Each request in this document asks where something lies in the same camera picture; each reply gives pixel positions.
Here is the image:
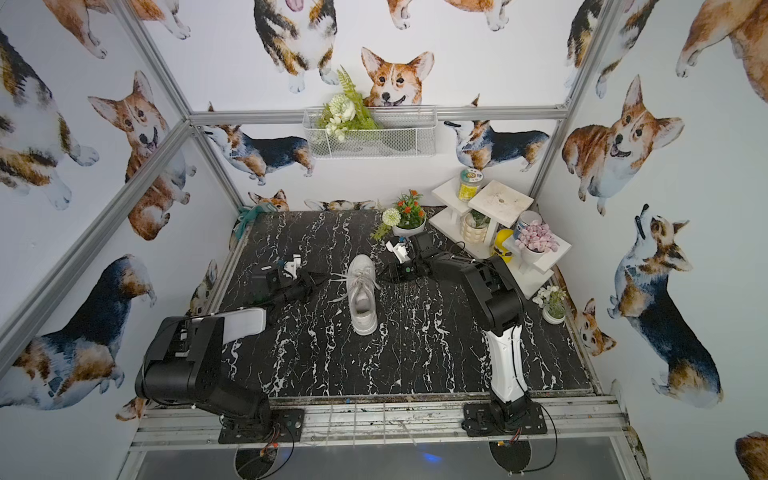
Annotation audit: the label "white sneaker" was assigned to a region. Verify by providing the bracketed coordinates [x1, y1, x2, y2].
[346, 254, 378, 336]

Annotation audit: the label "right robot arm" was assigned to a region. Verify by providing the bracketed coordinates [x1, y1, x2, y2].
[380, 233, 531, 422]

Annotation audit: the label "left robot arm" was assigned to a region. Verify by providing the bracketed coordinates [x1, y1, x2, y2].
[135, 265, 331, 431]

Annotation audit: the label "white pot orange flowers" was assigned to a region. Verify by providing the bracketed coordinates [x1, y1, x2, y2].
[370, 190, 427, 241]

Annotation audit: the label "cream bumpy pot plant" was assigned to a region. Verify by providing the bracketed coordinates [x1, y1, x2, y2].
[460, 209, 490, 244]

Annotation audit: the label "teal cloth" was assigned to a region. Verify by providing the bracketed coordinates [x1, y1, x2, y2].
[232, 206, 264, 242]

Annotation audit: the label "white stepped shelf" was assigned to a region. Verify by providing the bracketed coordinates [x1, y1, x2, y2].
[428, 176, 572, 300]

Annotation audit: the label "yellow round container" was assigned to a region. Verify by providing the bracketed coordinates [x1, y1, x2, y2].
[490, 229, 514, 263]

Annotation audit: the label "clear jar yellow label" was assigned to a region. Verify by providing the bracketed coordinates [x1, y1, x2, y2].
[457, 168, 484, 203]

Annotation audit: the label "pink flowers white pot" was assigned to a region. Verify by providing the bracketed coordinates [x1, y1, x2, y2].
[515, 221, 559, 264]

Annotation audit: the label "blue white can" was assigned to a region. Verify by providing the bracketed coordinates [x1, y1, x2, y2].
[514, 210, 542, 237]

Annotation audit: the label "small white flower pot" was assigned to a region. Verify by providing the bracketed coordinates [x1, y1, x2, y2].
[533, 285, 566, 325]

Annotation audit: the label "white green artificial flowers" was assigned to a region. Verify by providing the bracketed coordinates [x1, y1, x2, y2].
[316, 66, 381, 142]

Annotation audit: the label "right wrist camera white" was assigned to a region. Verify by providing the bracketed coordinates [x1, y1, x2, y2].
[385, 237, 412, 264]

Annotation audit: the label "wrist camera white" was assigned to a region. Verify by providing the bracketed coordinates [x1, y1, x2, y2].
[385, 237, 412, 264]
[282, 254, 302, 279]

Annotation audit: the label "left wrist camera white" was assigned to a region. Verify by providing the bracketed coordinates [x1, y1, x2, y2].
[282, 254, 302, 279]

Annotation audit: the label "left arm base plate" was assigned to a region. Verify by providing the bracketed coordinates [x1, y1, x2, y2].
[218, 408, 306, 445]

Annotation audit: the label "white wire basket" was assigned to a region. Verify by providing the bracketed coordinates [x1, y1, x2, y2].
[302, 107, 438, 159]

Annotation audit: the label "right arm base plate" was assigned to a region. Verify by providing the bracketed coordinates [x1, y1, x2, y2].
[461, 397, 548, 437]

